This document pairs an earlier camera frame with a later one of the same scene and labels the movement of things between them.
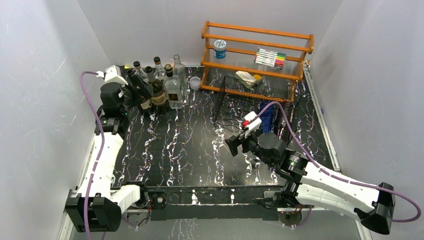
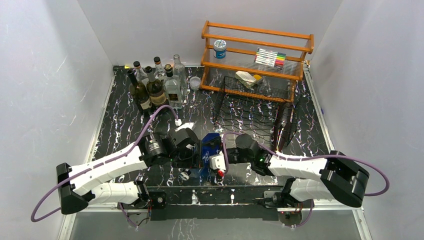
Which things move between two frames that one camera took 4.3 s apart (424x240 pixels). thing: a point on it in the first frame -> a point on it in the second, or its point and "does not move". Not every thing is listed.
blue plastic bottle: x=267 y=117 -> x=211 y=145
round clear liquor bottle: x=160 y=72 does not move
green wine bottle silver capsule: x=158 y=100 does not move
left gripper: x=144 y=90 -> x=194 y=161
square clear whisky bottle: x=173 y=88 does not move
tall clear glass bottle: x=179 y=70 does not move
